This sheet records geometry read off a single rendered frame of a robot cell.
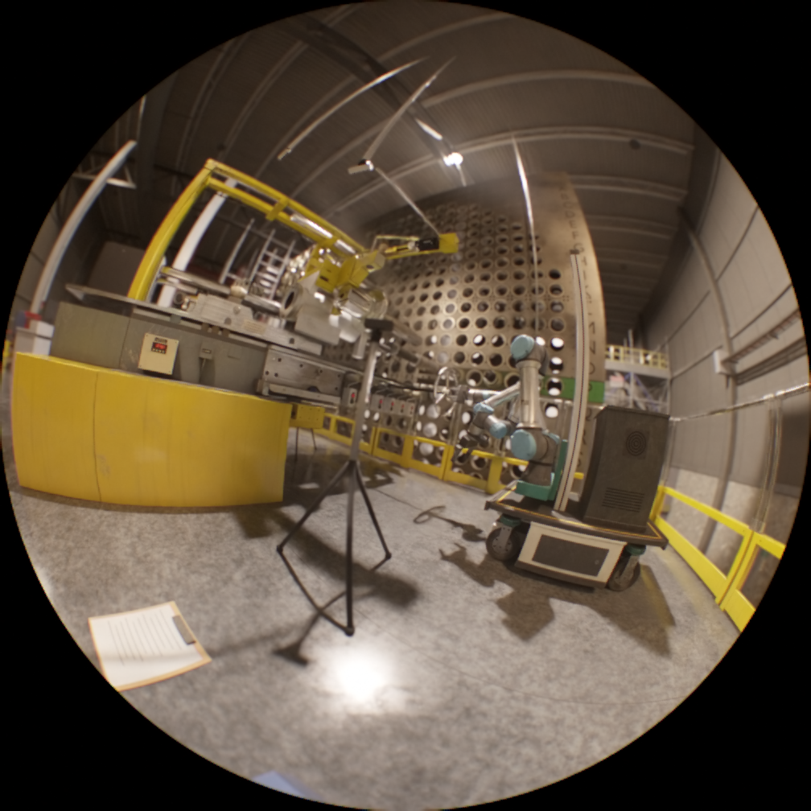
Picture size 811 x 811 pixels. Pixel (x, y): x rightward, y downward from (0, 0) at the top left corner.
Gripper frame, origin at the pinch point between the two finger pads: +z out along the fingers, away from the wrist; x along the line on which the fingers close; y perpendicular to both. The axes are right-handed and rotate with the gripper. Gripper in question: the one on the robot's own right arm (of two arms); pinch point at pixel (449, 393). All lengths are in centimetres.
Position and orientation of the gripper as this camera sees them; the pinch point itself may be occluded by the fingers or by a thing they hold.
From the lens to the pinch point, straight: 181.1
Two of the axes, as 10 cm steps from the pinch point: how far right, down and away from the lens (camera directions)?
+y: 4.8, 4.6, 7.5
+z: -8.0, -1.3, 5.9
